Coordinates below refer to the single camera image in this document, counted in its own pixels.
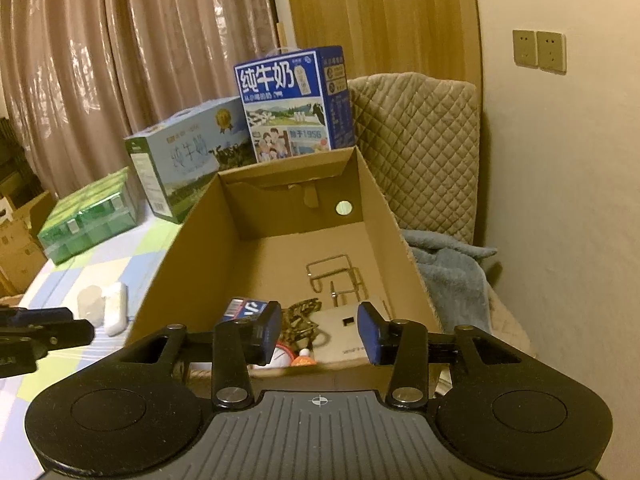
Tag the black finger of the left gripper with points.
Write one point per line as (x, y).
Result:
(60, 335)
(22, 317)

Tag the wooden door panel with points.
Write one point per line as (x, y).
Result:
(438, 38)

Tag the white oblong plastic case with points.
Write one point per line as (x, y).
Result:
(115, 316)

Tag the translucent plastic cup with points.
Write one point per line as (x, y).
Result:
(91, 305)

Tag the black stacked shelf rack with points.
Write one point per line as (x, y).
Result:
(18, 181)

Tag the green shrink-wrapped carton pack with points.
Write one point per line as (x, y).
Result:
(87, 217)

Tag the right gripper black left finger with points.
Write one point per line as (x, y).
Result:
(230, 348)

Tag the metal wire rack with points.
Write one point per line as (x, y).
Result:
(337, 277)

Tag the checkered pastel tablecloth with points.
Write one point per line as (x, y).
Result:
(131, 258)

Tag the blue dental floss pick box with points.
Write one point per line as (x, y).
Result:
(239, 308)

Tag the green white milk carton box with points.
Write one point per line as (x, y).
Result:
(176, 158)

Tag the grey blue blanket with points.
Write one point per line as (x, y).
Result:
(452, 274)

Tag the open brown cardboard box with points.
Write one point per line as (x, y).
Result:
(261, 231)

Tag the cardboard boxes on floor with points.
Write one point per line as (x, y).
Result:
(22, 255)

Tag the brown curtain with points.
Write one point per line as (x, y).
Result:
(79, 76)

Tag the blue white milk box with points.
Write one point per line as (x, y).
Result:
(296, 103)

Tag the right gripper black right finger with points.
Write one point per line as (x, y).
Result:
(402, 345)

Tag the wall socket pair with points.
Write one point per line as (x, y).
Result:
(537, 49)

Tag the beige quilted chair cover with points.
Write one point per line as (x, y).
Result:
(420, 137)

